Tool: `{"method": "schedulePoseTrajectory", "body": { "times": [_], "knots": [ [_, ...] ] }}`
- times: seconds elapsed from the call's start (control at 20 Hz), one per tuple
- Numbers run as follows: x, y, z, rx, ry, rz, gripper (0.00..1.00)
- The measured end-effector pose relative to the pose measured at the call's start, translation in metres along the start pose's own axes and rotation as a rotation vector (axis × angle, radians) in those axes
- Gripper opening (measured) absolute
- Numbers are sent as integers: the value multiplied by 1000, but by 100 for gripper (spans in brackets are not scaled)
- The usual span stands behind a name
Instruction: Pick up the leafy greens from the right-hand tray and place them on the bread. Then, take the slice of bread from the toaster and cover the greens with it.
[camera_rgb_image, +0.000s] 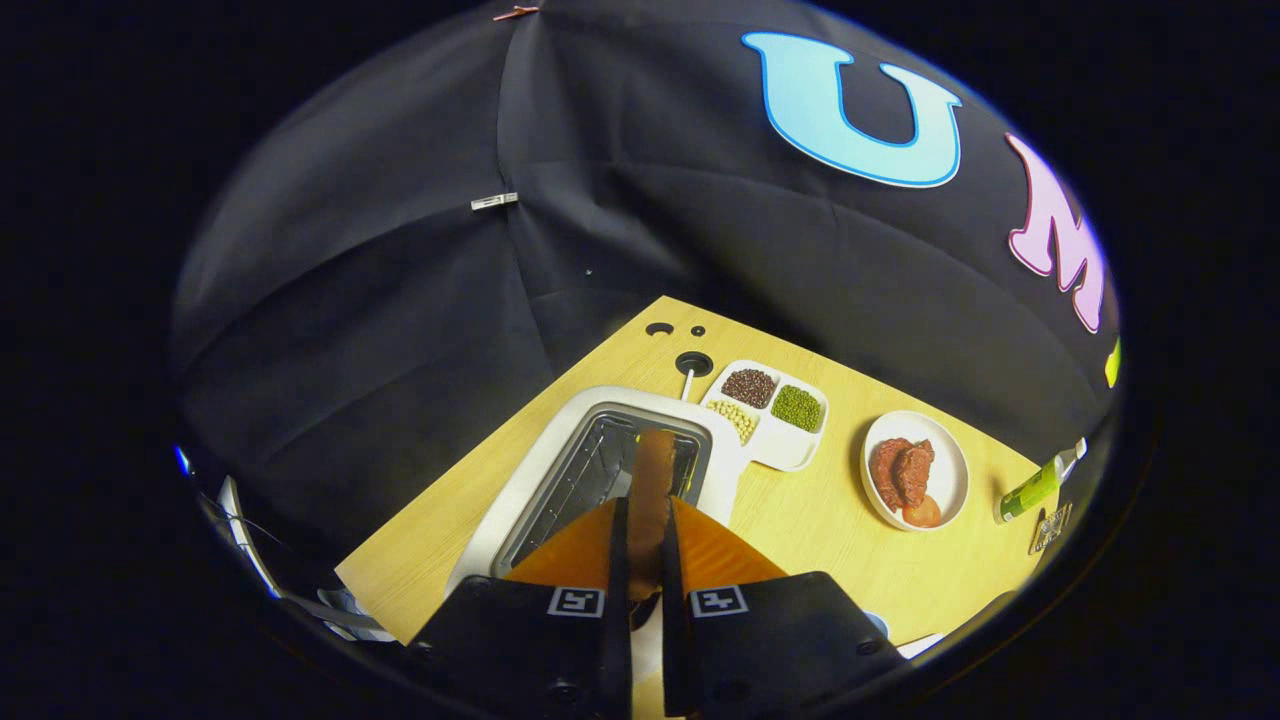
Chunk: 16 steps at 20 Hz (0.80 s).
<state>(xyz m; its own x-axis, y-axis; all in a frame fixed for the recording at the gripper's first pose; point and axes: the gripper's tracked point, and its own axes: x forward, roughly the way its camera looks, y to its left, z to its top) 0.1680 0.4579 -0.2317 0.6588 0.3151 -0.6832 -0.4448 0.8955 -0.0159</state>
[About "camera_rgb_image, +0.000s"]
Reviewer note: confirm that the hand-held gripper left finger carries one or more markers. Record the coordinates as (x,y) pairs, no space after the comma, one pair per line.
(618,620)

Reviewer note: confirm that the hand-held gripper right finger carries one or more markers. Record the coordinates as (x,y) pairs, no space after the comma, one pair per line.
(678,620)

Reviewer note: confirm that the toasted bread slice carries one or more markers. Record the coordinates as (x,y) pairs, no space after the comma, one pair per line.
(652,500)

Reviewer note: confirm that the white toaster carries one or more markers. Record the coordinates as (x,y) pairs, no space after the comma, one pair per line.
(550,450)

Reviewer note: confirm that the white divided condiment dish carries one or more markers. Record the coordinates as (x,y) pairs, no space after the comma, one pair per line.
(782,452)

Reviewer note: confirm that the pile of pale soybeans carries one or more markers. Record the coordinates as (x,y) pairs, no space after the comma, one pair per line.
(732,420)

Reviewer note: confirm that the white square plate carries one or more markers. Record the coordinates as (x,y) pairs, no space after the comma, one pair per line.
(915,647)

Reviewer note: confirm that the pile of dark red beans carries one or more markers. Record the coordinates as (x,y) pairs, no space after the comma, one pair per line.
(749,388)

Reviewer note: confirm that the pile of green beans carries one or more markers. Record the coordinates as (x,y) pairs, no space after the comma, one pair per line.
(796,408)

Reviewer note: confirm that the brown meat patty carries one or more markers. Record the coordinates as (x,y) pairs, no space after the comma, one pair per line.
(882,475)
(915,470)

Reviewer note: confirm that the orange tomato slice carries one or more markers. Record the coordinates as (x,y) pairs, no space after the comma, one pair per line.
(922,512)

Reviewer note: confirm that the round white plate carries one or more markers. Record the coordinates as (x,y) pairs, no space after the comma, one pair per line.
(947,460)

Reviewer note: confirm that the green label plastic bottle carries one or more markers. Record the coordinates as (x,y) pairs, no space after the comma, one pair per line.
(1030,490)

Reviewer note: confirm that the black backdrop cloth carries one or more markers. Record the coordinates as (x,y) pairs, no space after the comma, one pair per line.
(400,300)

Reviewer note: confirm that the silver cloth clip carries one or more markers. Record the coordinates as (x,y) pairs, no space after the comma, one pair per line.
(495,201)

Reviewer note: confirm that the bright screen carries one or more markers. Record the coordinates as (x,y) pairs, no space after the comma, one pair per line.
(182,460)

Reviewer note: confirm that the pink cloth clip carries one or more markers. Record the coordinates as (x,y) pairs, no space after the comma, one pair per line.
(515,12)

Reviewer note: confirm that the white stand frame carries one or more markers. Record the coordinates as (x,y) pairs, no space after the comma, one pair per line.
(245,540)

